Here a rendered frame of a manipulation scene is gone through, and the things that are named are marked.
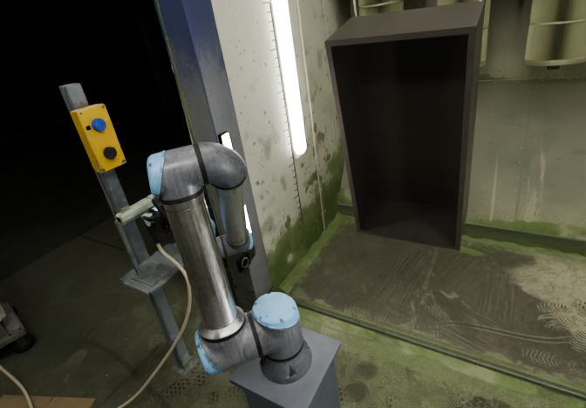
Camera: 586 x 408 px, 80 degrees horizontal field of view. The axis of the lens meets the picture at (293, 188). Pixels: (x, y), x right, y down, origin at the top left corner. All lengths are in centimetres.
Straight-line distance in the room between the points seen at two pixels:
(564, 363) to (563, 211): 109
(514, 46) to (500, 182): 98
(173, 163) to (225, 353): 61
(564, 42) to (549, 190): 97
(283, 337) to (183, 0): 141
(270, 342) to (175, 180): 61
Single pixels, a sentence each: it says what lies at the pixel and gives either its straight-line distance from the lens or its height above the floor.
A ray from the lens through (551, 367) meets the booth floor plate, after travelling 232.
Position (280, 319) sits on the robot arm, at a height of 90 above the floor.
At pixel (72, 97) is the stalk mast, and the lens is 164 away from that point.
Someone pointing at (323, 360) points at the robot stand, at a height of 64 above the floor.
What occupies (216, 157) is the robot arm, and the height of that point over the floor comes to 146.
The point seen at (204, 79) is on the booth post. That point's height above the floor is 155.
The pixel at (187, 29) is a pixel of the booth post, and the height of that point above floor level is 177.
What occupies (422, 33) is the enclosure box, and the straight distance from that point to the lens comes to 156.
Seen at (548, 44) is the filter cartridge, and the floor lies 138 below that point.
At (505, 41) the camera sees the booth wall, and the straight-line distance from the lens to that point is 314.
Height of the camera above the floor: 176
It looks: 26 degrees down
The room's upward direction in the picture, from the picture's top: 9 degrees counter-clockwise
